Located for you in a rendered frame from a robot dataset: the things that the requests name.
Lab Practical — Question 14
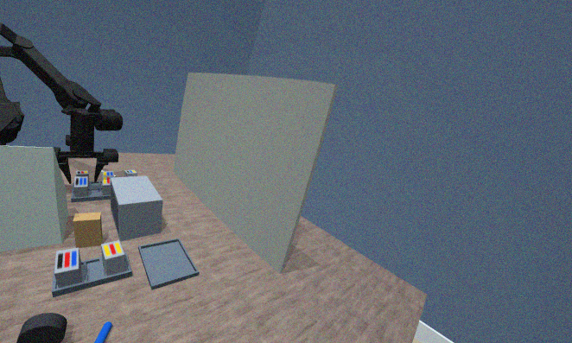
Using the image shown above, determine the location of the brown cardboard box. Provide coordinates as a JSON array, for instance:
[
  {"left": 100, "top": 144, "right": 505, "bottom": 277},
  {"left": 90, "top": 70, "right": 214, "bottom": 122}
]
[{"left": 73, "top": 213, "right": 103, "bottom": 248}]

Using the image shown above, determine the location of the grey flat panel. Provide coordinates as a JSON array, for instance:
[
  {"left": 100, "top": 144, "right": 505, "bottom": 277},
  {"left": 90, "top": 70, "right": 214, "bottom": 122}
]
[{"left": 173, "top": 72, "right": 338, "bottom": 274}]

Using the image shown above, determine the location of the blue rounded rod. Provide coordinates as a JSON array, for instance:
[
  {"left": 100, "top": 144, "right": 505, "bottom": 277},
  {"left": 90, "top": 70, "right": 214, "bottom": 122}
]
[{"left": 94, "top": 321, "right": 112, "bottom": 343}]

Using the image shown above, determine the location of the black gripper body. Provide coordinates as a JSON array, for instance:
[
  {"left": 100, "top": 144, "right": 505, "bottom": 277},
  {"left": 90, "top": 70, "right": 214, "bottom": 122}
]
[{"left": 50, "top": 131, "right": 118, "bottom": 162}]

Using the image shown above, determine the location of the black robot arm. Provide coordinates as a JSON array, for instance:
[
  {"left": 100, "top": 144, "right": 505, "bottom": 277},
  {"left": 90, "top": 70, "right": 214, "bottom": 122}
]
[{"left": 0, "top": 22, "right": 123, "bottom": 146}]

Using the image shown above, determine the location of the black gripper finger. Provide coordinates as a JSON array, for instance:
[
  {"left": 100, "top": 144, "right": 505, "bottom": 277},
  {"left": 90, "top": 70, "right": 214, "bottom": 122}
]
[
  {"left": 94, "top": 158, "right": 109, "bottom": 182},
  {"left": 58, "top": 158, "right": 72, "bottom": 184}
]

